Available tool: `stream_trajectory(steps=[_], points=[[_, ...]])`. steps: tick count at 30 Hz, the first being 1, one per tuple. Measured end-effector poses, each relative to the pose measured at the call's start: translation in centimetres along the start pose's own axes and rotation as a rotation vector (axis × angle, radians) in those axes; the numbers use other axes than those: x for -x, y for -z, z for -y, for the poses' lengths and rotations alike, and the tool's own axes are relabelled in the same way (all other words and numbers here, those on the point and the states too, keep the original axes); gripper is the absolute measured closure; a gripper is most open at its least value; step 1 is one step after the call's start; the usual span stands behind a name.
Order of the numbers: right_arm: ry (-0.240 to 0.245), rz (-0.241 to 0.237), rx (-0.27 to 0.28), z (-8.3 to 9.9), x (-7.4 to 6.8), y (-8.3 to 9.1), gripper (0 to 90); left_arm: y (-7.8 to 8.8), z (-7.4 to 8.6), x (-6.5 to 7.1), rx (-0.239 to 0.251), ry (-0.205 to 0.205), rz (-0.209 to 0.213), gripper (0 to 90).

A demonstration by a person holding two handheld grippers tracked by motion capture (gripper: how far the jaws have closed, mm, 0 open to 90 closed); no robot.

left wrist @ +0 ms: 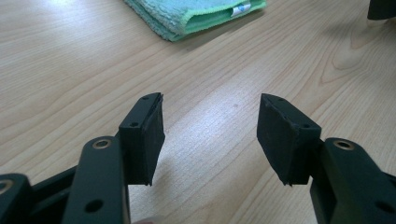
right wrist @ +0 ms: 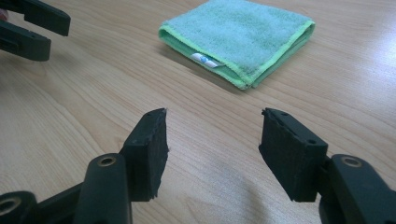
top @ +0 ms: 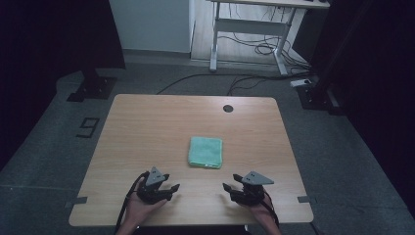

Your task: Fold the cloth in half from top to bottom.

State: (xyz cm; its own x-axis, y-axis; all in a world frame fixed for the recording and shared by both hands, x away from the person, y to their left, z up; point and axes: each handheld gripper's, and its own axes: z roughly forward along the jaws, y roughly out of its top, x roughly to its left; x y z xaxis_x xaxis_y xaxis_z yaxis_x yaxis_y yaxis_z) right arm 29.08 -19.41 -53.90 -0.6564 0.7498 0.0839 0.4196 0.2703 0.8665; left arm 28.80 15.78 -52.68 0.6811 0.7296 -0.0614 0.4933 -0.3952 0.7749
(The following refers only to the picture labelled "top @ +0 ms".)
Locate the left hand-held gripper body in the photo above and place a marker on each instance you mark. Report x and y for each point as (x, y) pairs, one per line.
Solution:
(151, 192)

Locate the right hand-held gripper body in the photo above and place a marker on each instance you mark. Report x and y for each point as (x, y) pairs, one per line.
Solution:
(249, 196)

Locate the green cloth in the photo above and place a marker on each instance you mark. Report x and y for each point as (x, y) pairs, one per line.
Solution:
(205, 152)

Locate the person's right hand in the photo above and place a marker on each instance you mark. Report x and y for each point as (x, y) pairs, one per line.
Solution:
(264, 213)

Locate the person's left hand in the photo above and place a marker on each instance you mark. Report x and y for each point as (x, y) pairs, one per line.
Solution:
(138, 212)

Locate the grey tape piece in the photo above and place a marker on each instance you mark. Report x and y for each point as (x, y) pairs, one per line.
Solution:
(76, 201)
(305, 199)

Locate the black table grommet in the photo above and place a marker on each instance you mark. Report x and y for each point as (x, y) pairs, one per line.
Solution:
(228, 108)

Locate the black stand base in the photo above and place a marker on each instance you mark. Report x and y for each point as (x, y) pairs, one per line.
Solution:
(314, 98)
(94, 88)

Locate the white power strip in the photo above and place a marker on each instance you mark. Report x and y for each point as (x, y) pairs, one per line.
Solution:
(300, 82)

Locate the black curtain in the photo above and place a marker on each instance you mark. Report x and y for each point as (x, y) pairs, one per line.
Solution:
(375, 65)
(49, 39)

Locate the white desk frame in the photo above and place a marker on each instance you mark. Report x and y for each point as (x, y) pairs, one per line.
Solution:
(251, 26)

